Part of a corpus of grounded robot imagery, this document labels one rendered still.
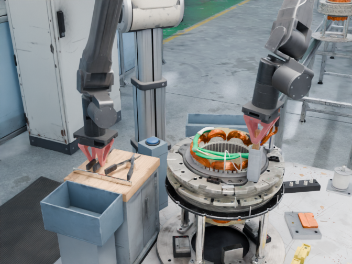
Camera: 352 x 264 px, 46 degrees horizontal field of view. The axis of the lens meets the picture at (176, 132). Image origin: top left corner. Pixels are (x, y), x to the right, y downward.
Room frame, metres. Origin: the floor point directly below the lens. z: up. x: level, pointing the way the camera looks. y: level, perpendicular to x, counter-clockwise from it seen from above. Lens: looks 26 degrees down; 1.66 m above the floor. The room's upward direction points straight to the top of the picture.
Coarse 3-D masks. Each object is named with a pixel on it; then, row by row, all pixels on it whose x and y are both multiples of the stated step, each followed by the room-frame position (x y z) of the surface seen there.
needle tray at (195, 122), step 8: (192, 120) 1.37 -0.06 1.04; (200, 120) 1.37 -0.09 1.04; (208, 120) 1.36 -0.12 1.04; (216, 120) 1.36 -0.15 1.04; (224, 120) 1.36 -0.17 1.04; (232, 120) 1.36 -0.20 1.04; (240, 120) 1.36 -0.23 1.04; (192, 128) 1.26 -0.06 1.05; (200, 128) 1.26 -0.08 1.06; (232, 128) 1.25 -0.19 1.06; (240, 128) 1.25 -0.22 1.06
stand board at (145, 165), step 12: (96, 156) 1.06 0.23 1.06; (108, 156) 1.06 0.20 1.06; (120, 156) 1.06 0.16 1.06; (144, 156) 1.06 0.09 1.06; (84, 168) 0.99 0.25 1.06; (120, 168) 0.99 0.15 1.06; (144, 168) 0.99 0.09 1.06; (156, 168) 1.02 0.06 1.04; (72, 180) 0.93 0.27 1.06; (84, 180) 0.93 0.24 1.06; (96, 180) 0.93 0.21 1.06; (132, 180) 0.93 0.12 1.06; (144, 180) 0.95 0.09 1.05; (120, 192) 0.87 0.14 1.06; (132, 192) 0.89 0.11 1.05
